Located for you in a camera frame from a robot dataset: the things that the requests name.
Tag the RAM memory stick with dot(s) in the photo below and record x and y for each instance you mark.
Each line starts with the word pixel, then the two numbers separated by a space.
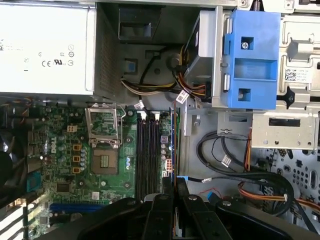
pixel 174 140

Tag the blue expansion slot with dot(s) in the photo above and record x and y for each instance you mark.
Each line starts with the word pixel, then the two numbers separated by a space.
pixel 75 207

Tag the blue plastic drive latch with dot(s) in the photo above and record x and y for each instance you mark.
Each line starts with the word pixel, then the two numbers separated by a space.
pixel 255 75

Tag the grey power supply unit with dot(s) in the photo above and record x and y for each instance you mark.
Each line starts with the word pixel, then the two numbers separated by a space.
pixel 45 37

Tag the silver metal drive cage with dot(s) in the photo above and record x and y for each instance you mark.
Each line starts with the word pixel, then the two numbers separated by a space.
pixel 275 140

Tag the metal socket cover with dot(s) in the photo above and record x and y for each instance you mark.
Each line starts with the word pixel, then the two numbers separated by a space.
pixel 88 122

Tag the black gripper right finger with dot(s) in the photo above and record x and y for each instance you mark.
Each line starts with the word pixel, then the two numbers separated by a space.
pixel 200 222

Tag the black open PC case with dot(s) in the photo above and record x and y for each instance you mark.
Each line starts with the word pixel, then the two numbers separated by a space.
pixel 190 155

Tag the green motherboard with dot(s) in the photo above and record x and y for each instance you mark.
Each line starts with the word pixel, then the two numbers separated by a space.
pixel 110 175

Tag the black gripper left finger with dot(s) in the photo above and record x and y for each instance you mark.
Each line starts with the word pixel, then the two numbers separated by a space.
pixel 157 220

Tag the black RAM slot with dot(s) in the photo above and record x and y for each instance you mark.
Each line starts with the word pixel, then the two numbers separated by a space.
pixel 145 155
pixel 139 155
pixel 151 155
pixel 157 155

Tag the CPU socket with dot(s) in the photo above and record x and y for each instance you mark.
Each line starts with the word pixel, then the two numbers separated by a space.
pixel 105 161

